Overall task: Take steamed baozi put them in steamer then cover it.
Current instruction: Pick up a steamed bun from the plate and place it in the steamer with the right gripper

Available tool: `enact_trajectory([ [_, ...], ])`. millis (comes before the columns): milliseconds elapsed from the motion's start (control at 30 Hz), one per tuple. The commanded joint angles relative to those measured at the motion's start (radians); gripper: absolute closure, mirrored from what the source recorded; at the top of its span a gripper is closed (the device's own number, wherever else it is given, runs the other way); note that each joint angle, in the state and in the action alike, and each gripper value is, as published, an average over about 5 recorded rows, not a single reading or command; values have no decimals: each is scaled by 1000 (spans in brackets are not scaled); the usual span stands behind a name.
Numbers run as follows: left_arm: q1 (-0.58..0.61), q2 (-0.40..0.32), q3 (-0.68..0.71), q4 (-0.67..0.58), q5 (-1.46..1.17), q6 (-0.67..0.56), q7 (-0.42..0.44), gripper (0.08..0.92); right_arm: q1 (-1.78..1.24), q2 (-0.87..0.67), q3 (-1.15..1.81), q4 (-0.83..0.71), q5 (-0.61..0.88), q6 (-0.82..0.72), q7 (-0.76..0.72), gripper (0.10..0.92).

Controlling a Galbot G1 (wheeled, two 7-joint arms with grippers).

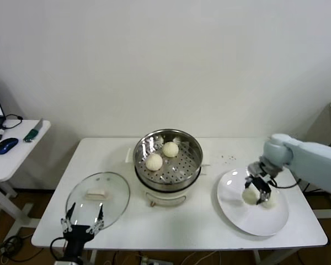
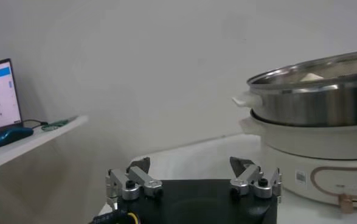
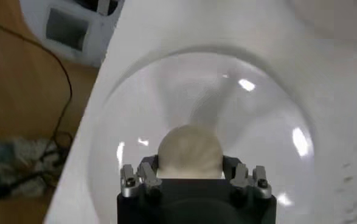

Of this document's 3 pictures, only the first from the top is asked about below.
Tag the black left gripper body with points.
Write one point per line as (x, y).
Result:
(77, 233)

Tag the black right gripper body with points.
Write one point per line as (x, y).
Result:
(261, 185)

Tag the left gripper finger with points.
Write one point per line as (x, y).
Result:
(69, 214)
(101, 215)

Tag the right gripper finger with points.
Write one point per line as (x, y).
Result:
(248, 181)
(264, 196)

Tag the white steamed baozi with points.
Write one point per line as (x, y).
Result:
(154, 162)
(170, 150)
(272, 204)
(249, 196)

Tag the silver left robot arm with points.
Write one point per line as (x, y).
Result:
(71, 260)

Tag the stainless perforated steamer basket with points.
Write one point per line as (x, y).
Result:
(182, 168)

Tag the white round plate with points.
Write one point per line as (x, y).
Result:
(253, 220)

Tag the white floor power strip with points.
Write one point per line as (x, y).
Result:
(147, 260)

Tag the white electric cooker pot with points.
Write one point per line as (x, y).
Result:
(165, 197)

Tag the white side desk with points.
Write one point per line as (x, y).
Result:
(16, 160)

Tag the blue computer mouse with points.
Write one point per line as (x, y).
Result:
(7, 145)

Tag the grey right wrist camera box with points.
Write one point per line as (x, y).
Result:
(253, 167)

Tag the white floor frame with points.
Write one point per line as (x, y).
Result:
(328, 214)

